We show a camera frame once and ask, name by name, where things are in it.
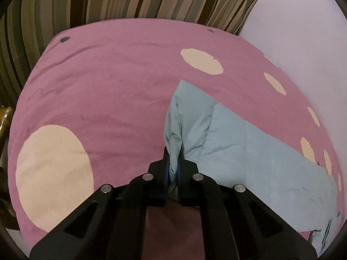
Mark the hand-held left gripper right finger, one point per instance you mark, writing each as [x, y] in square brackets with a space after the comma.
[179, 172]

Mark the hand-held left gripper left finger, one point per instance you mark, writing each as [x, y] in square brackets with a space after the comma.
[166, 169]

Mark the light blue puffer jacket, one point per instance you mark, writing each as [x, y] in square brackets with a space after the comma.
[233, 151]

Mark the pink bedsheet with cream dots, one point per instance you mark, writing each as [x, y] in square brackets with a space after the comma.
[108, 92]

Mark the yellow-brown wooden object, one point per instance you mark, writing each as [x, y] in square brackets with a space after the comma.
[5, 119]

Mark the striped cushion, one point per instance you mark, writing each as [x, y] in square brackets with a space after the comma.
[113, 0]

